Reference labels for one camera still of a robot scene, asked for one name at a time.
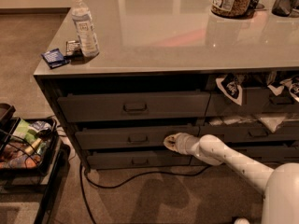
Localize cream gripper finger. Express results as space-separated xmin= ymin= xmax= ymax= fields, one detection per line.
xmin=164 ymin=143 xmax=179 ymax=153
xmin=164 ymin=133 xmax=181 ymax=144

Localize grey drawer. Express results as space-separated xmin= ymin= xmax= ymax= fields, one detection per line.
xmin=206 ymin=88 xmax=299 ymax=117
xmin=75 ymin=124 xmax=199 ymax=149
xmin=87 ymin=150 xmax=191 ymax=170
xmin=57 ymin=91 xmax=210 ymax=122
xmin=200 ymin=122 xmax=299 ymax=143
xmin=187 ymin=143 xmax=299 ymax=166

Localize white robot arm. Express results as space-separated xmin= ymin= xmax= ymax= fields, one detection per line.
xmin=164 ymin=133 xmax=299 ymax=224

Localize grey drawer cabinet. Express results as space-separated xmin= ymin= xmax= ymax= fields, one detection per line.
xmin=35 ymin=0 xmax=299 ymax=169

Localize clear plastic bags in drawer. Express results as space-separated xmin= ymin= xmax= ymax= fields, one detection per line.
xmin=207 ymin=113 xmax=299 ymax=133

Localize black white chip bag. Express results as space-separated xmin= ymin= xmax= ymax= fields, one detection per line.
xmin=216 ymin=74 xmax=243 ymax=105
xmin=268 ymin=75 xmax=299 ymax=103

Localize dark snack packet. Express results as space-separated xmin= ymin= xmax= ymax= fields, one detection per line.
xmin=65 ymin=40 xmax=81 ymax=56

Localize blue snack packet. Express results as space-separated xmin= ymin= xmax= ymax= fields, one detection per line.
xmin=41 ymin=49 xmax=70 ymax=69

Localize green snack bag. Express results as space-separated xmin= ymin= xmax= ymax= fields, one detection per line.
xmin=11 ymin=119 xmax=51 ymax=144

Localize clear plastic water bottle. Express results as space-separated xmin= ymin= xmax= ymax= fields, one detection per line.
xmin=71 ymin=0 xmax=99 ymax=58

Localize dark glass container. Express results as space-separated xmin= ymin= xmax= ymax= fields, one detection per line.
xmin=272 ymin=0 xmax=299 ymax=17

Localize black power cable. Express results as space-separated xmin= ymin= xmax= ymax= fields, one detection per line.
xmin=78 ymin=162 xmax=213 ymax=224

